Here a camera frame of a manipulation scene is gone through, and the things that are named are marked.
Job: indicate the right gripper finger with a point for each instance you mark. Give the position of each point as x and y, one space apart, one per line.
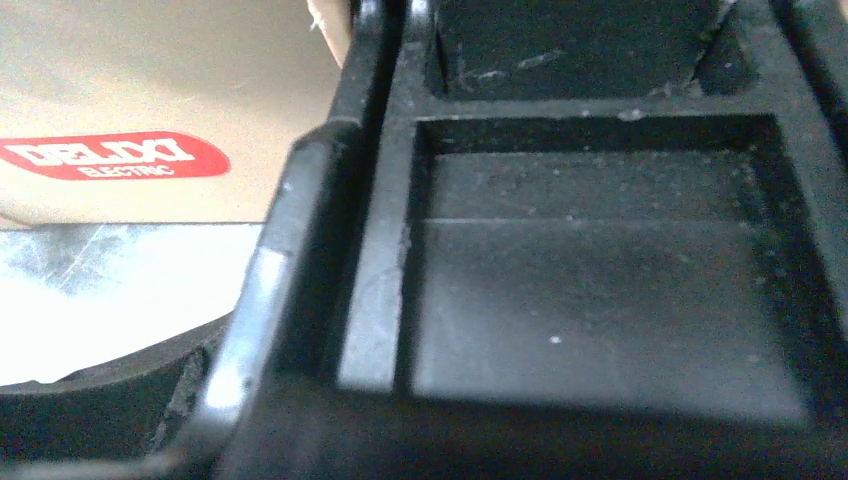
123 408

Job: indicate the tan plastic toolbox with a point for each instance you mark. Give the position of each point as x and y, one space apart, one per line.
571 247

